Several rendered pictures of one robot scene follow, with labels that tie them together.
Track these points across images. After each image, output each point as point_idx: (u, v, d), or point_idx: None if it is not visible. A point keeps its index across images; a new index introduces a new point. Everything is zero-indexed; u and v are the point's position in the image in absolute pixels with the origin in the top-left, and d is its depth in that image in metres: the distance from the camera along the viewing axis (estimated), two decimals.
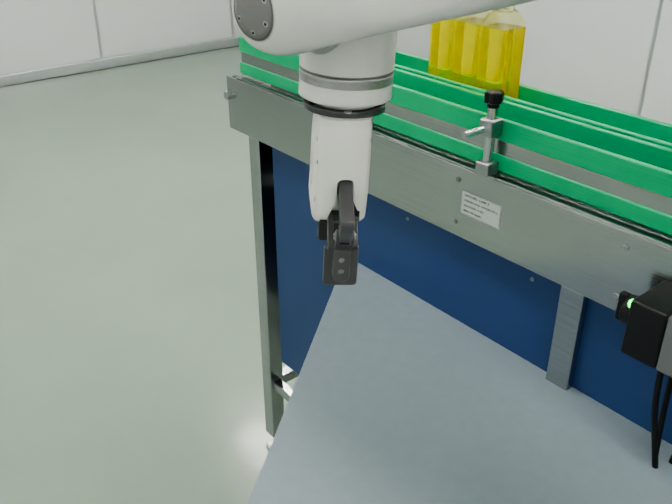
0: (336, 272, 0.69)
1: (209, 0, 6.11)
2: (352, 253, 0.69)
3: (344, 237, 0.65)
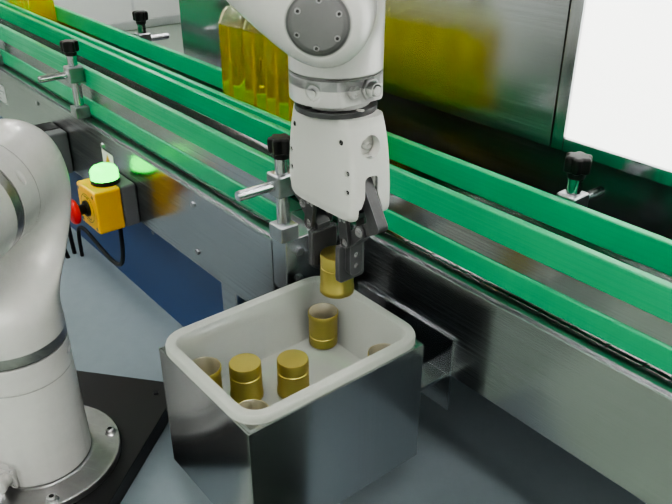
0: (320, 241, 0.77)
1: None
2: (312, 234, 0.75)
3: (304, 198, 0.76)
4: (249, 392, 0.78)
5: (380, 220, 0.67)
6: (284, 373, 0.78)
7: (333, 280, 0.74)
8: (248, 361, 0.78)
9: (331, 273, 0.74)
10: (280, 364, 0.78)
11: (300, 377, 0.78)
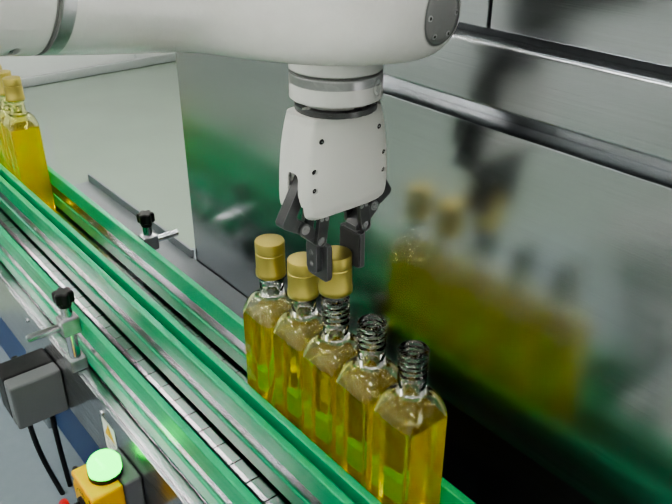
0: (308, 262, 0.73)
1: None
2: (323, 250, 0.72)
3: (291, 230, 0.70)
4: None
5: (385, 181, 0.75)
6: None
7: (351, 273, 0.75)
8: None
9: (351, 268, 0.75)
10: None
11: None
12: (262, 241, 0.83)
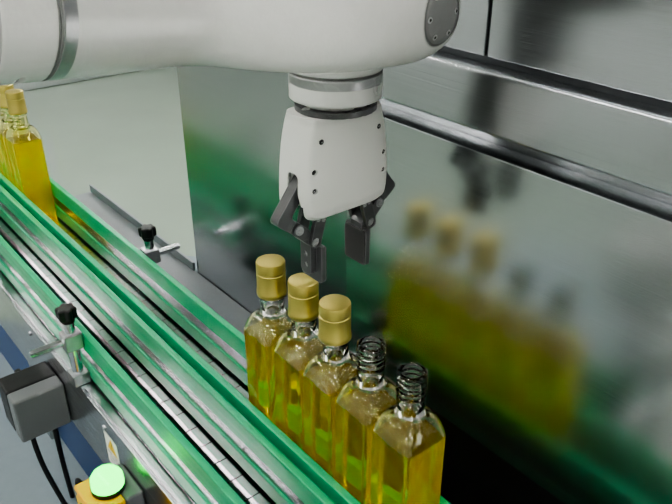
0: (303, 263, 0.73)
1: None
2: (317, 251, 0.71)
3: (285, 230, 0.69)
4: None
5: (388, 177, 0.75)
6: None
7: (350, 321, 0.78)
8: None
9: (350, 316, 0.77)
10: None
11: None
12: (263, 262, 0.85)
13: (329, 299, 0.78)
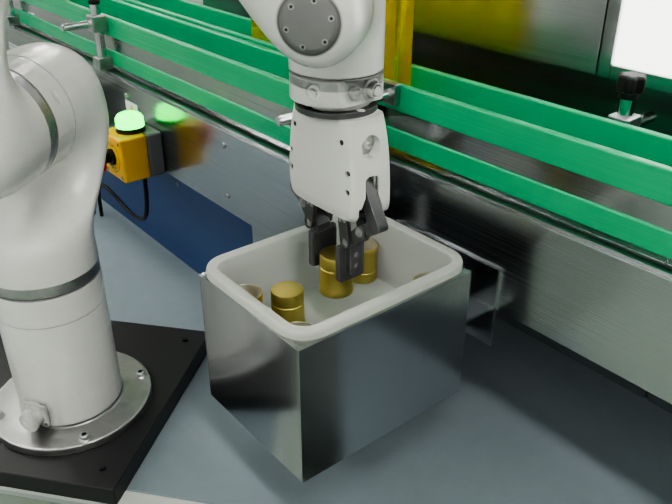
0: (320, 241, 0.77)
1: None
2: (312, 234, 0.75)
3: (304, 198, 0.76)
4: (292, 319, 0.75)
5: (380, 220, 0.67)
6: (328, 267, 0.73)
7: None
8: (290, 288, 0.76)
9: None
10: (324, 257, 0.73)
11: None
12: None
13: None
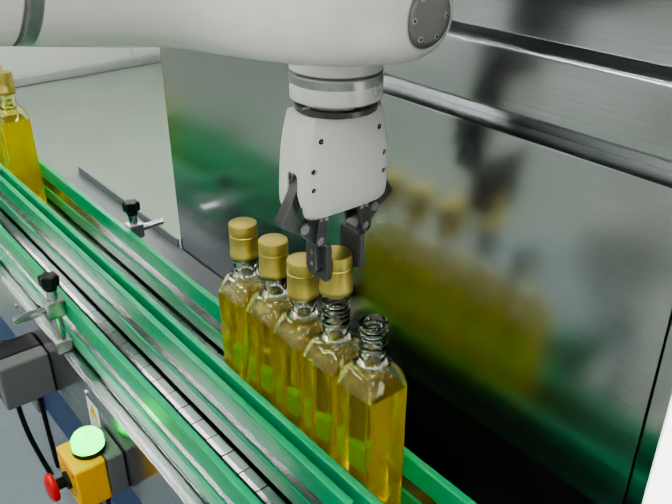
0: (308, 261, 0.73)
1: None
2: (323, 250, 0.72)
3: (291, 230, 0.70)
4: None
5: (385, 182, 0.75)
6: (350, 264, 0.74)
7: (317, 278, 0.81)
8: None
9: None
10: (346, 258, 0.73)
11: (349, 261, 0.76)
12: (235, 223, 0.87)
13: (297, 256, 0.80)
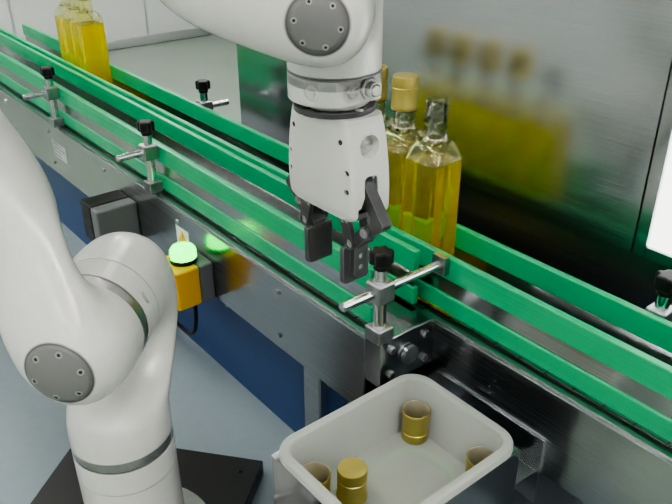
0: (315, 238, 0.77)
1: (123, 1, 6.60)
2: (308, 230, 0.75)
3: None
4: (356, 496, 0.82)
5: (383, 217, 0.67)
6: (417, 83, 0.95)
7: (387, 83, 1.00)
8: (355, 466, 0.83)
9: (387, 78, 1.00)
10: (414, 77, 0.95)
11: (415, 84, 0.97)
12: None
13: None
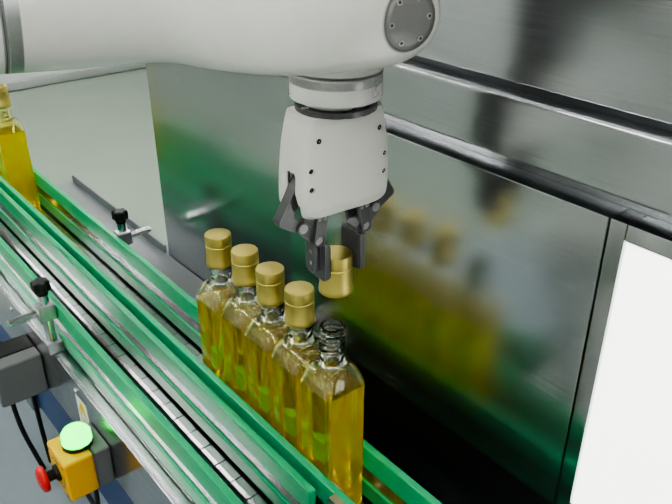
0: (307, 261, 0.73)
1: None
2: (322, 250, 0.72)
3: (289, 229, 0.70)
4: (352, 273, 0.76)
5: (387, 183, 0.75)
6: (312, 298, 0.83)
7: (284, 285, 0.88)
8: (335, 250, 0.75)
9: (283, 281, 0.88)
10: (308, 293, 0.82)
11: (312, 295, 0.85)
12: (211, 234, 0.95)
13: (265, 265, 0.88)
